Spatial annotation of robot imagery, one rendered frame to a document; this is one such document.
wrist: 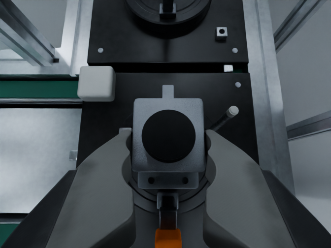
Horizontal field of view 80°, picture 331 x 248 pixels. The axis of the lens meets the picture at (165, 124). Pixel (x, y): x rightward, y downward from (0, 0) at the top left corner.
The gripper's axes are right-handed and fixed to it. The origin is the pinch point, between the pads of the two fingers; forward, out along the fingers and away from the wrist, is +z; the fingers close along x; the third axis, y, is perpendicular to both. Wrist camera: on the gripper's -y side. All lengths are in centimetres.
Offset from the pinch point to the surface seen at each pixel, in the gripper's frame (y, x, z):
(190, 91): 2.5, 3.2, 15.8
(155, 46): -3.0, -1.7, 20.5
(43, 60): -1.4, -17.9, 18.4
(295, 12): -7.5, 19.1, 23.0
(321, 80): 4.5, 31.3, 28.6
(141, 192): 11.4, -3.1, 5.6
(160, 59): -1.4, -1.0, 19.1
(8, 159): 12.9, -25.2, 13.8
